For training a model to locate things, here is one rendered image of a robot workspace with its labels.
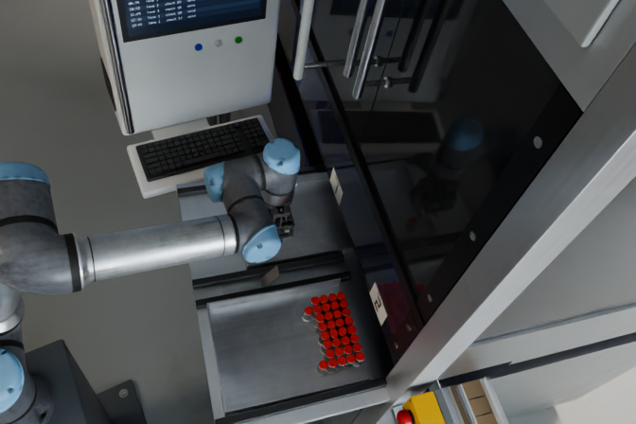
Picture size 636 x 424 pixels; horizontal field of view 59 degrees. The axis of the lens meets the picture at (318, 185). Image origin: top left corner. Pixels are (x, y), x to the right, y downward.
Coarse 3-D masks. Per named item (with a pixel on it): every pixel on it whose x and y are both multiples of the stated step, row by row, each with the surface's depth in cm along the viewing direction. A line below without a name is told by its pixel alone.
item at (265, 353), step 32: (288, 288) 140; (320, 288) 145; (224, 320) 136; (256, 320) 138; (288, 320) 139; (224, 352) 132; (256, 352) 133; (288, 352) 134; (320, 352) 135; (224, 384) 128; (256, 384) 129; (288, 384) 130; (320, 384) 131; (352, 384) 130; (224, 416) 124
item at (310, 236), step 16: (304, 176) 163; (320, 176) 165; (304, 192) 162; (320, 192) 163; (304, 208) 159; (320, 208) 160; (336, 208) 161; (304, 224) 156; (320, 224) 157; (336, 224) 157; (288, 240) 152; (304, 240) 153; (320, 240) 154; (336, 240) 154; (288, 256) 149; (304, 256) 147
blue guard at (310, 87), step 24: (288, 0) 169; (288, 24) 172; (288, 48) 177; (312, 72) 154; (312, 96) 158; (312, 120) 161; (336, 120) 141; (336, 144) 143; (336, 168) 146; (360, 192) 131; (360, 216) 133; (360, 240) 136; (384, 264) 122; (384, 288) 124
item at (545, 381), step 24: (624, 336) 149; (528, 360) 142; (552, 360) 143; (576, 360) 148; (600, 360) 158; (624, 360) 170; (504, 384) 148; (528, 384) 159; (552, 384) 171; (576, 384) 186; (600, 384) 203; (504, 408) 185; (528, 408) 201
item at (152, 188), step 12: (204, 120) 184; (240, 120) 186; (264, 120) 188; (156, 132) 178; (168, 132) 179; (180, 132) 180; (132, 156) 171; (204, 168) 172; (144, 180) 167; (156, 180) 167; (168, 180) 168; (180, 180) 168; (192, 180) 169; (144, 192) 164; (156, 192) 166
